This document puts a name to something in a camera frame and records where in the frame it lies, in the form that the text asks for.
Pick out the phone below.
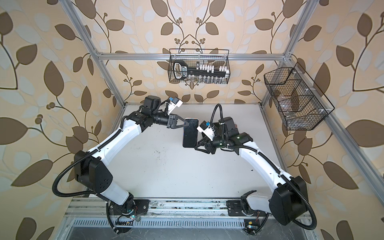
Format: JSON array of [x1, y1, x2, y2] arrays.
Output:
[[182, 118, 199, 148]]

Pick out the back wire basket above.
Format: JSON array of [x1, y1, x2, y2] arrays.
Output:
[[168, 48, 231, 86]]

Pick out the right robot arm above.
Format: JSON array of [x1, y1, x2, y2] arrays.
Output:
[[194, 104, 318, 230]]

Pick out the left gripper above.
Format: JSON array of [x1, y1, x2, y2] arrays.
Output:
[[150, 111, 189, 129]]

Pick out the wire basket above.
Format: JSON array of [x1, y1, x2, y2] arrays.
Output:
[[264, 63, 335, 131], [168, 48, 231, 86]]

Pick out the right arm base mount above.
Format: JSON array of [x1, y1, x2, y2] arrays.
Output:
[[226, 200, 270, 236]]

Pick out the aluminium frame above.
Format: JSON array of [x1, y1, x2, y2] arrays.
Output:
[[53, 0, 384, 240]]

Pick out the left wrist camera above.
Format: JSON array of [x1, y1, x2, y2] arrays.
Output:
[[167, 97, 183, 115]]

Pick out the socket set on black rail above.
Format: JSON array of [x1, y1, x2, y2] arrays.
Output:
[[170, 60, 231, 81]]

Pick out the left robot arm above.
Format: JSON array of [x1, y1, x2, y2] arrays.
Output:
[[52, 96, 183, 206]]

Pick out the right wire basket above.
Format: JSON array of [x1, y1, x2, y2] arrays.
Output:
[[264, 63, 335, 131]]

